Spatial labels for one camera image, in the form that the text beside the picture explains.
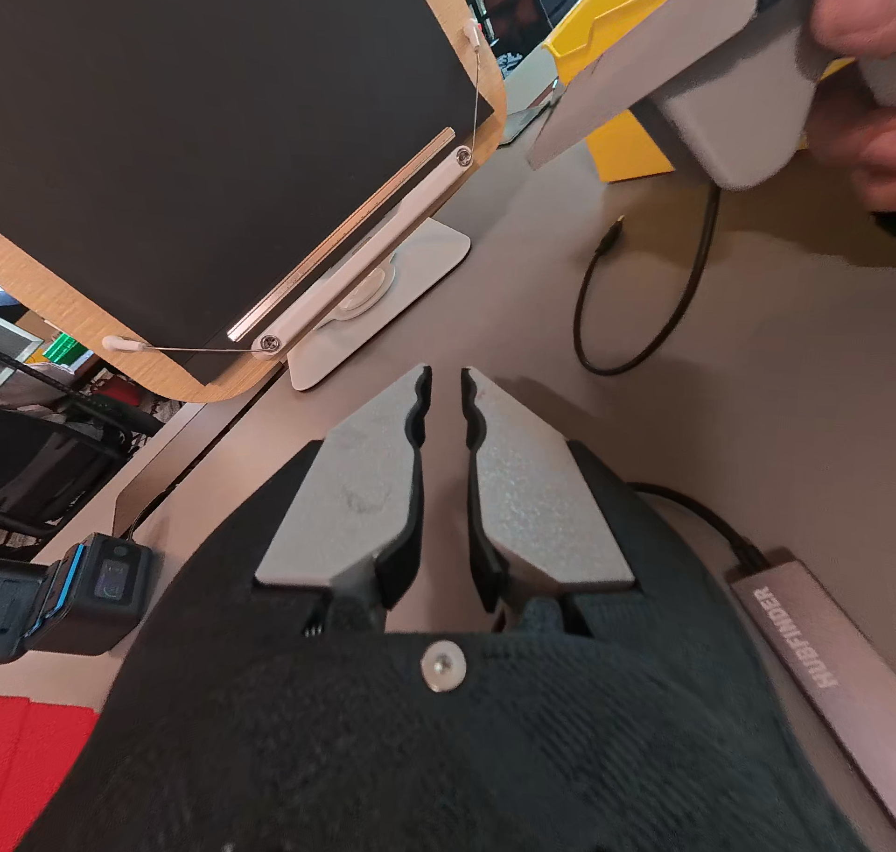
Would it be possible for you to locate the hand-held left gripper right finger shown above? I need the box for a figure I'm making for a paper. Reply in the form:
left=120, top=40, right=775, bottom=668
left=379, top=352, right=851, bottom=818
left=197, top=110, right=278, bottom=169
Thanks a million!
left=461, top=367, right=637, bottom=613

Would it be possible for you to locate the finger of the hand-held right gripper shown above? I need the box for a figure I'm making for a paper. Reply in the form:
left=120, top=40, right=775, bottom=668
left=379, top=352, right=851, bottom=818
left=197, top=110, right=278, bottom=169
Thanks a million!
left=526, top=15, right=818, bottom=192
left=559, top=0, right=760, bottom=93

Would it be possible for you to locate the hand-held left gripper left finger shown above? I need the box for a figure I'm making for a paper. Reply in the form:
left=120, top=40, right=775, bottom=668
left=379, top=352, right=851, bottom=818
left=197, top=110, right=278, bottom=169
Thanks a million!
left=255, top=364, right=433, bottom=611

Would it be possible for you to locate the yellow plastic bin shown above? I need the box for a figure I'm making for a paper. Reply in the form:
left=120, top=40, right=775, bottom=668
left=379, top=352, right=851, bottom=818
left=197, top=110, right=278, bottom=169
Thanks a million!
left=545, top=0, right=855, bottom=184

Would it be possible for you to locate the black cable with metal plug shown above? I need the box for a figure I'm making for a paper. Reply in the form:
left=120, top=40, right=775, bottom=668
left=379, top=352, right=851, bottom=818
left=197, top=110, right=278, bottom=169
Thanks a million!
left=573, top=183, right=723, bottom=378

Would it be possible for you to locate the black cable adapter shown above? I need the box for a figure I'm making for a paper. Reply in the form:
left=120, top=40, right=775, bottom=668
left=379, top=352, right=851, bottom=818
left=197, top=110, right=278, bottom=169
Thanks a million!
left=724, top=547, right=896, bottom=821

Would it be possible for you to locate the red plastic bin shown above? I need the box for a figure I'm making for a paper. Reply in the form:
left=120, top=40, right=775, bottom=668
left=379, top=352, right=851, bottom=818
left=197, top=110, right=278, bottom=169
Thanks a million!
left=0, top=697, right=99, bottom=849

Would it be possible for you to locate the person's right hand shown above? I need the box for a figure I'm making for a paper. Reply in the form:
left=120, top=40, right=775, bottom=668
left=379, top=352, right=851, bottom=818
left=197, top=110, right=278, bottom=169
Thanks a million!
left=805, top=0, right=896, bottom=212

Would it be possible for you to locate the black charging case with screen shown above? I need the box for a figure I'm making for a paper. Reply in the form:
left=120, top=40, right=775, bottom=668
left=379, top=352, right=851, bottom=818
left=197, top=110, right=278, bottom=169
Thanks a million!
left=0, top=533, right=155, bottom=664

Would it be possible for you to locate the green box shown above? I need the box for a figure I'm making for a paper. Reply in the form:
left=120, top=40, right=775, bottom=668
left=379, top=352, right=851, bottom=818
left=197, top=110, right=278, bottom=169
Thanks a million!
left=42, top=332, right=93, bottom=367

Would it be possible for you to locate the wooden book stand black panel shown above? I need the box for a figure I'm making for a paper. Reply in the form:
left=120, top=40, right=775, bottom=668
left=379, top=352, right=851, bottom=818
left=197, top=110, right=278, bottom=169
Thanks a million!
left=0, top=0, right=508, bottom=405

